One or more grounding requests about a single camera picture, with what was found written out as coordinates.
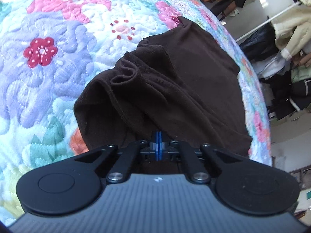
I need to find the floral quilt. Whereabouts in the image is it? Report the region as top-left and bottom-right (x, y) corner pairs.
(0, 0), (273, 224)

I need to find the cream fleece jacket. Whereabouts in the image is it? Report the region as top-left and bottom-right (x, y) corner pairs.
(271, 3), (311, 59)

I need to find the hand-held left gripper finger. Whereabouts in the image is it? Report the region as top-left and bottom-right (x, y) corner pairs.
(158, 131), (245, 185)
(74, 131), (159, 183)

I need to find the dark blue garment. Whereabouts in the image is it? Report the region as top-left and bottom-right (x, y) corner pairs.
(239, 24), (280, 61)

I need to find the dark brown shirt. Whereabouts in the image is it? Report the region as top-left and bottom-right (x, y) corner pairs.
(73, 16), (253, 162)

